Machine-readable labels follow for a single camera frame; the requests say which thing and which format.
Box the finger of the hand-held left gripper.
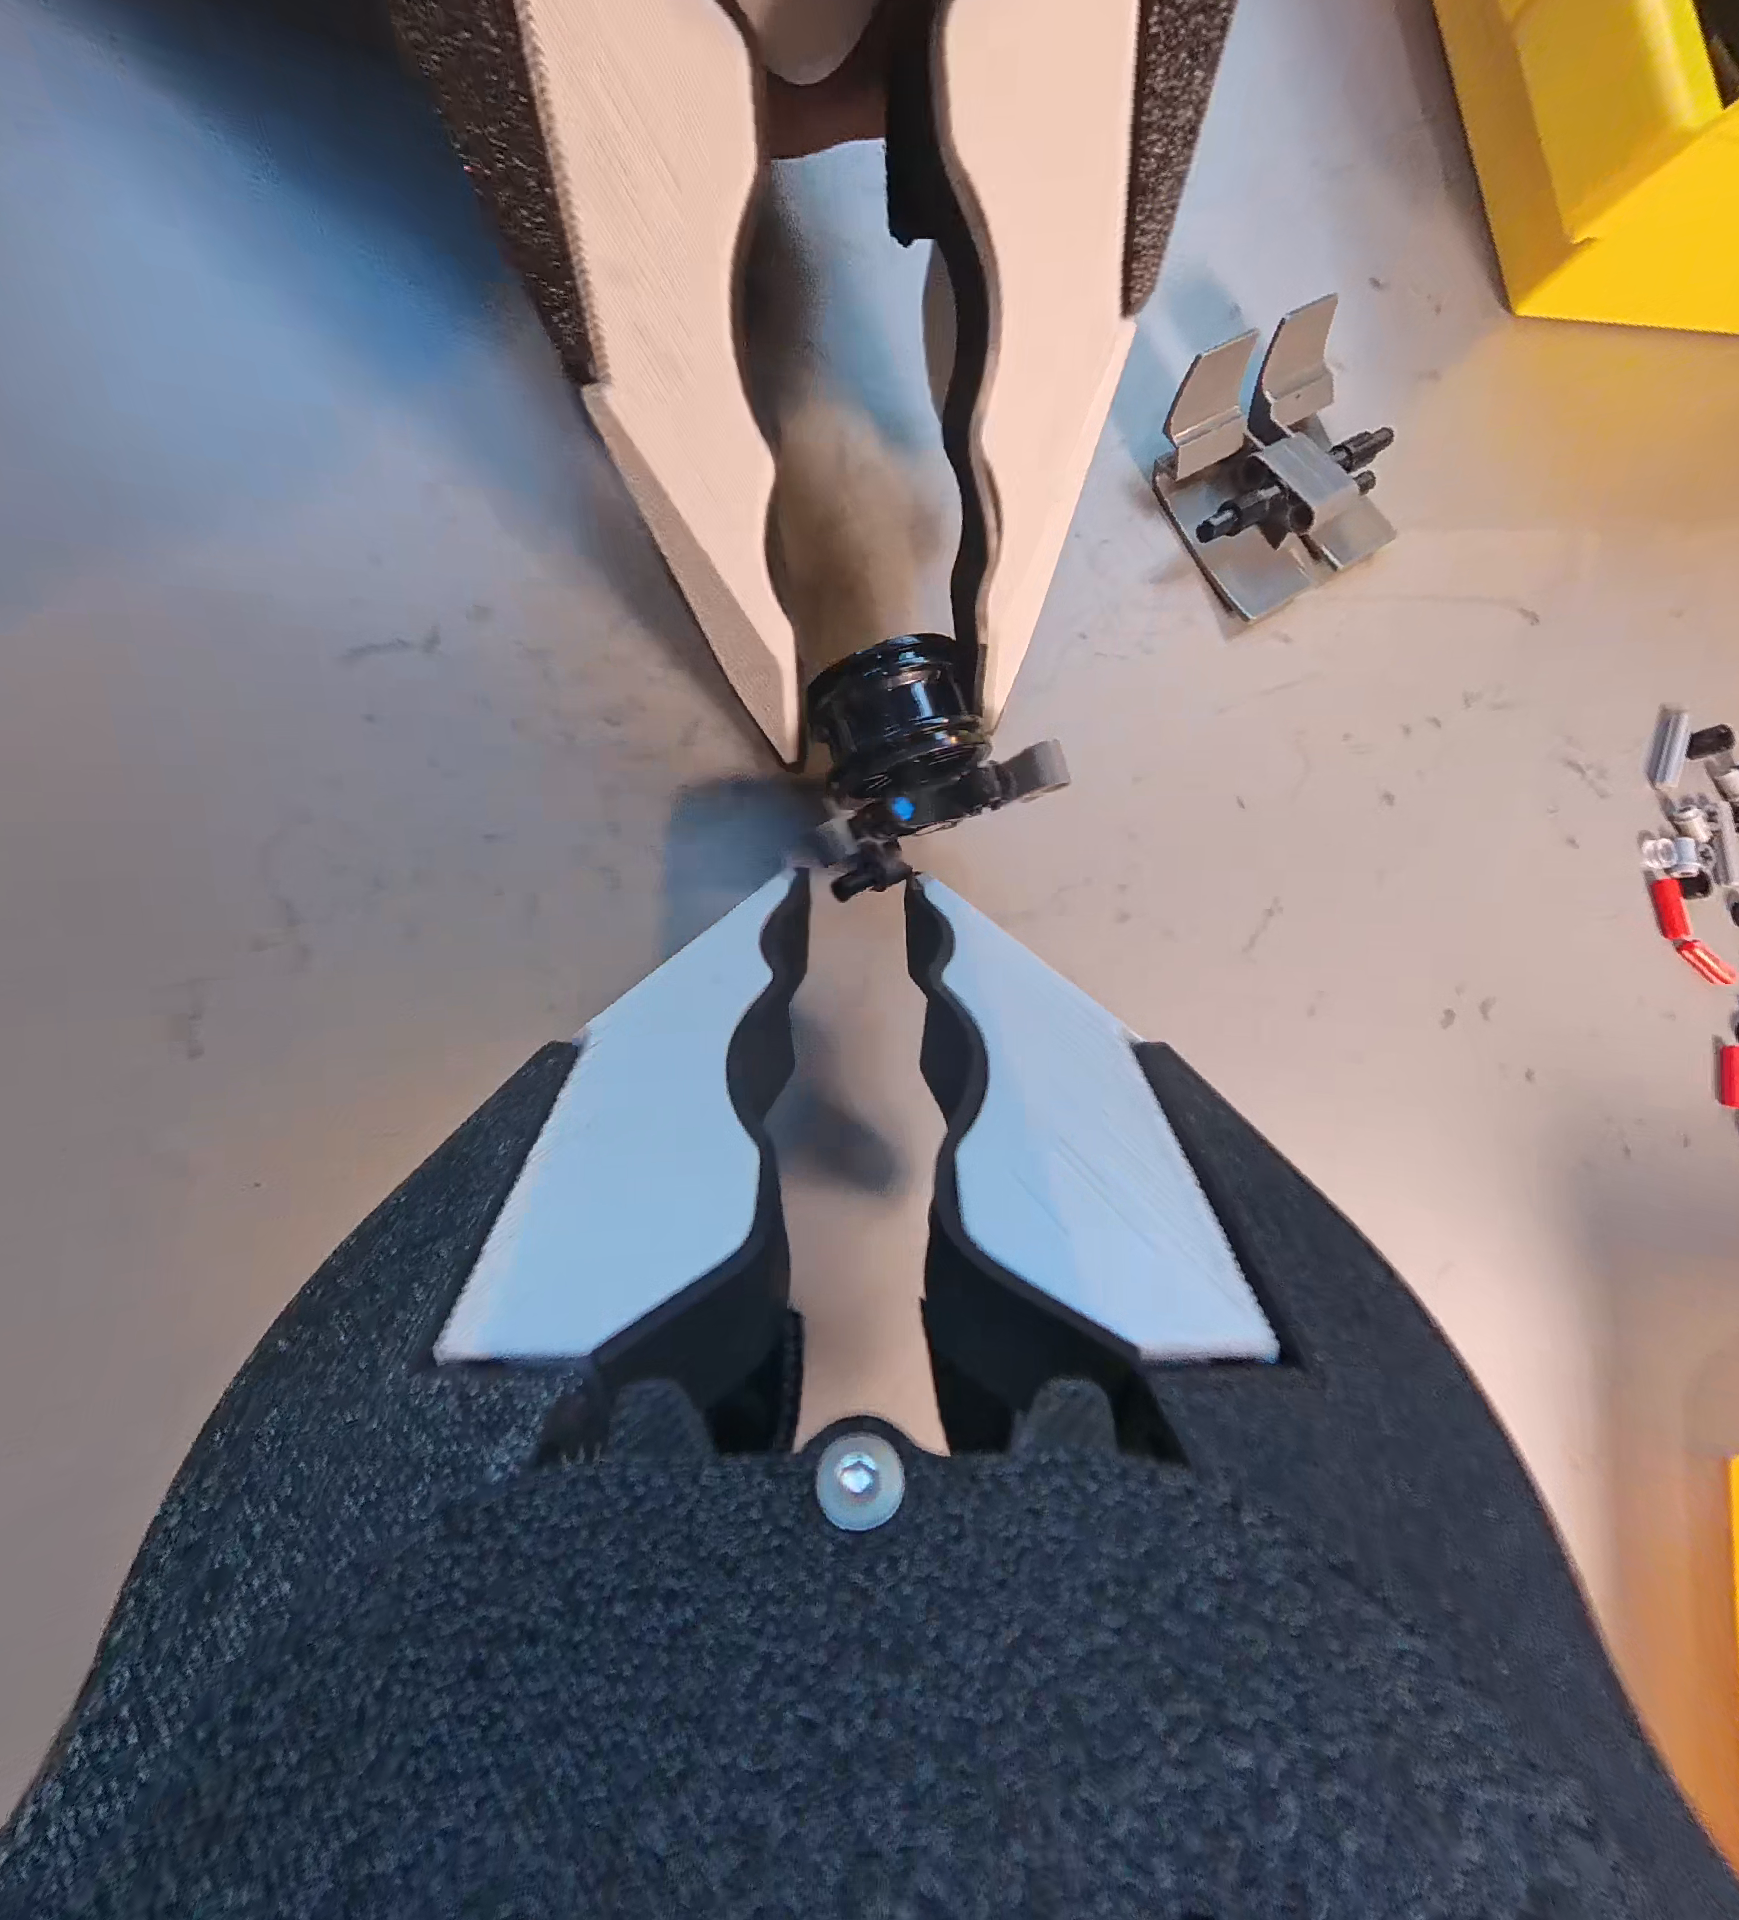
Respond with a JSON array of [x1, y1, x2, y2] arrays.
[[888, 0, 1149, 725], [513, 0, 811, 775]]

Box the grey desk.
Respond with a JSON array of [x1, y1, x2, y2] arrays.
[[0, 0, 1739, 1920]]

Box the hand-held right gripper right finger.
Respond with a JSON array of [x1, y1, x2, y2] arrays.
[[900, 875, 1287, 1454]]

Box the black wheel brick assembly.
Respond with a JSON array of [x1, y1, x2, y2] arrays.
[[804, 633, 1075, 906]]

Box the person's left hand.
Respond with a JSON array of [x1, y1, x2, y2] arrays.
[[762, 66, 894, 165]]

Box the grey brick panel assembly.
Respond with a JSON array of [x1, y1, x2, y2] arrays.
[[1152, 294, 1401, 620]]

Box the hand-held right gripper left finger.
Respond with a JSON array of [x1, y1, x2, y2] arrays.
[[431, 869, 814, 1457]]

